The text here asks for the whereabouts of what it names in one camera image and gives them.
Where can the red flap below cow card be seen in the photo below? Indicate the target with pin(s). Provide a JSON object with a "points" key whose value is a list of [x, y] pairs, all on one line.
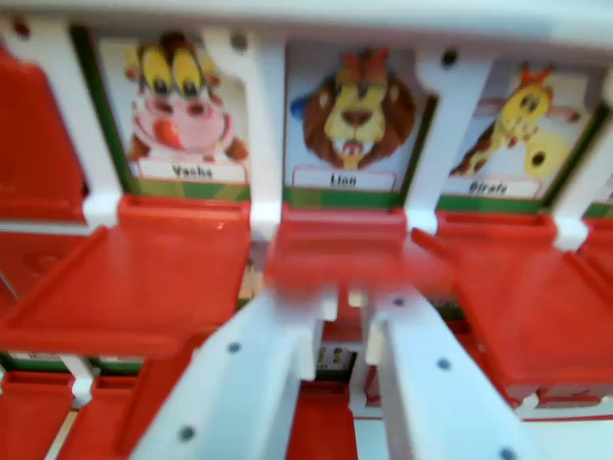
{"points": [[134, 282]]}

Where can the giraffe picture card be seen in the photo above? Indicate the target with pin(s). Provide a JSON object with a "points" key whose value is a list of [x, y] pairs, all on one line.
{"points": [[517, 139]]}

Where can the red and white game board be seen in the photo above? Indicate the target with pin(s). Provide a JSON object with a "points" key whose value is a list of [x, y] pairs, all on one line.
{"points": [[268, 120]]}

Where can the cow picture card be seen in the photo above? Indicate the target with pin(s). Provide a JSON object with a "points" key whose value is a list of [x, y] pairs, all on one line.
{"points": [[177, 120]]}

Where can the red flap below giraffe card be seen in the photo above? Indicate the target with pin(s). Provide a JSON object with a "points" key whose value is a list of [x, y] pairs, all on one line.
{"points": [[527, 297]]}

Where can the red flap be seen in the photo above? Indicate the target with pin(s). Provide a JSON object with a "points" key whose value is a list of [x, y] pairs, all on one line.
{"points": [[527, 297], [335, 254], [134, 282]]}

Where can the lion picture card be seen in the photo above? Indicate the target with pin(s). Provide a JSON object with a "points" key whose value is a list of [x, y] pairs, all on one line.
{"points": [[354, 124]]}

